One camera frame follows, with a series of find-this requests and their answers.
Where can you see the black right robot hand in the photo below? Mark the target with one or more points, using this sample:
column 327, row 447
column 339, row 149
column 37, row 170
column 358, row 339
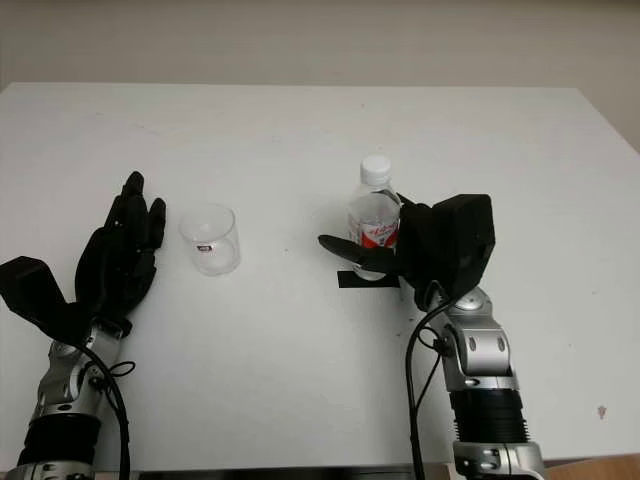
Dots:
column 420, row 250

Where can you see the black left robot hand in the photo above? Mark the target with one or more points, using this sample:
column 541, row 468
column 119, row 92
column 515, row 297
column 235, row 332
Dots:
column 115, row 265

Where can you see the clear plastic water bottle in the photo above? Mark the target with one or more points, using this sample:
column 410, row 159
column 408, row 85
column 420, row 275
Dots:
column 375, row 215

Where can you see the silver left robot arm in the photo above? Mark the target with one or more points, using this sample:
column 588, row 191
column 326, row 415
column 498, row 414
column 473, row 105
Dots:
column 65, row 390

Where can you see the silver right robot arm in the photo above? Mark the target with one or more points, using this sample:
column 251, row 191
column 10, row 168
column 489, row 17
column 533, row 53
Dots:
column 485, row 380

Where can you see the clear glass cup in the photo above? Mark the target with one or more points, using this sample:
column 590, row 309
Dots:
column 210, row 245

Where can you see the black tape strip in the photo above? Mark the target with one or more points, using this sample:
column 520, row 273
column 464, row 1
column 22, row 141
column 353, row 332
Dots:
column 350, row 280

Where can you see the dark robot torso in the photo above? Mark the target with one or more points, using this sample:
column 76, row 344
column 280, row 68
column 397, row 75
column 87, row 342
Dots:
column 275, row 475

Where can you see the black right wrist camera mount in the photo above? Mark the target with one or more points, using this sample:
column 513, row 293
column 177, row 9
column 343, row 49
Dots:
column 467, row 245

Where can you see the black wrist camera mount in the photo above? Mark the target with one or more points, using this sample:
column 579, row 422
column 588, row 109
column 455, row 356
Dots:
column 467, row 245
column 35, row 290

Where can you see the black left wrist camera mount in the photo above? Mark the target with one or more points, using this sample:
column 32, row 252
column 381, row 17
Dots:
column 35, row 290

